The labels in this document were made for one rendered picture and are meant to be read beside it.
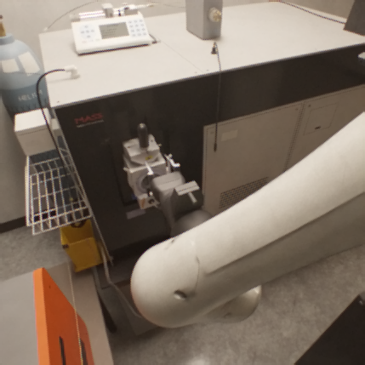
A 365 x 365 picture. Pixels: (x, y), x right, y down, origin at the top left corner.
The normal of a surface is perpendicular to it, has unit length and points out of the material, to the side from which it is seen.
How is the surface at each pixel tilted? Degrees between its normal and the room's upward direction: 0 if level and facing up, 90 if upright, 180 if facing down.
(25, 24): 90
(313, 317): 0
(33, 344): 0
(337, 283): 0
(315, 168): 48
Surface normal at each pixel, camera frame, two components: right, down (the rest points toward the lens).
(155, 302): -0.38, 0.08
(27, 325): -0.03, -0.73
